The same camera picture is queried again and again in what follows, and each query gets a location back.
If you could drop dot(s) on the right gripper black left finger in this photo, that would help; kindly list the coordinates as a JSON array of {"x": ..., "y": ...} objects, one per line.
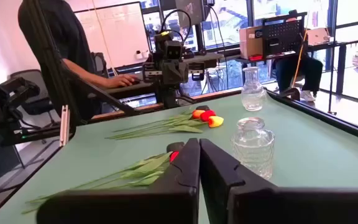
[{"x": 166, "y": 202}]

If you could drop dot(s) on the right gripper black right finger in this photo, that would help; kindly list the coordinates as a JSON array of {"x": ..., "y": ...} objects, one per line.
[{"x": 259, "y": 205}]

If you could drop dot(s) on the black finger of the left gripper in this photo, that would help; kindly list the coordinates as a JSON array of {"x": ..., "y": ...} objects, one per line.
[
  {"x": 148, "y": 74},
  {"x": 198, "y": 75}
]

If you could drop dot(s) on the black artificial tulip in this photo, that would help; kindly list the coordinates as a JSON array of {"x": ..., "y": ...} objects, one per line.
[{"x": 202, "y": 108}]

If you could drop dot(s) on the red artificial tulip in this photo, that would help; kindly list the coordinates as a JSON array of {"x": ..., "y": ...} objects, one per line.
[
  {"x": 173, "y": 156},
  {"x": 207, "y": 115}
]

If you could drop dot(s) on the yellow orange artificial tulip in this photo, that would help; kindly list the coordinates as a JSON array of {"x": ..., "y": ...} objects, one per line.
[{"x": 215, "y": 121}]

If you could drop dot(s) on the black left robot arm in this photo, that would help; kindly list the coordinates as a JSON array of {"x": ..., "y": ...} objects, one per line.
[{"x": 169, "y": 97}]

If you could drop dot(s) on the ribbed clear glass vase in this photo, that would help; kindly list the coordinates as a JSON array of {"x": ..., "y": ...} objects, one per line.
[{"x": 253, "y": 152}]

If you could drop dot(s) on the smooth clear glass vase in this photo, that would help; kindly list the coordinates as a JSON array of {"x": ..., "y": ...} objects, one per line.
[{"x": 252, "y": 96}]

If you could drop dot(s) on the whiteboard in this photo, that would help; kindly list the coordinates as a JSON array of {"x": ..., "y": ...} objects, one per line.
[{"x": 120, "y": 34}]

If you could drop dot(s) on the cardboard box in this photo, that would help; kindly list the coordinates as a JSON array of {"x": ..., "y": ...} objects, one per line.
[{"x": 249, "y": 43}]

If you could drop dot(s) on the dark monitor on pole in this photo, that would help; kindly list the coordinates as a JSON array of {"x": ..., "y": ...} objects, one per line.
[{"x": 190, "y": 12}]

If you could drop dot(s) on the person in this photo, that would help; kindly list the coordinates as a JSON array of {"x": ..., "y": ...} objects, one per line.
[
  {"x": 309, "y": 71},
  {"x": 70, "y": 37}
]

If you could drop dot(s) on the black pegboard panel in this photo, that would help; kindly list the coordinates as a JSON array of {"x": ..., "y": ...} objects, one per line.
[{"x": 283, "y": 34}]

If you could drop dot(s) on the black mesh office chair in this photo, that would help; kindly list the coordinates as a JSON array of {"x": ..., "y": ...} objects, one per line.
[{"x": 37, "y": 103}]

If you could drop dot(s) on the silver laptop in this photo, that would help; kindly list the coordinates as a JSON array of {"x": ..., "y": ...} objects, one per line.
[{"x": 317, "y": 35}]

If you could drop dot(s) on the black office desk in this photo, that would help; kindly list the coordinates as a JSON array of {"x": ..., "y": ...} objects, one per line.
[{"x": 341, "y": 68}]

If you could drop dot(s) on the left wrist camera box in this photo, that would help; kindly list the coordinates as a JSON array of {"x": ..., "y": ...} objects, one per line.
[{"x": 173, "y": 49}]

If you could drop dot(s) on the white aluminium bracket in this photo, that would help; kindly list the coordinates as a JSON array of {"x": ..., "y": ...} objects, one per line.
[{"x": 64, "y": 124}]

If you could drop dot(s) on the black aluminium table frame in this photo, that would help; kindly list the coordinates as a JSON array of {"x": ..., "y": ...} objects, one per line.
[{"x": 50, "y": 62}]

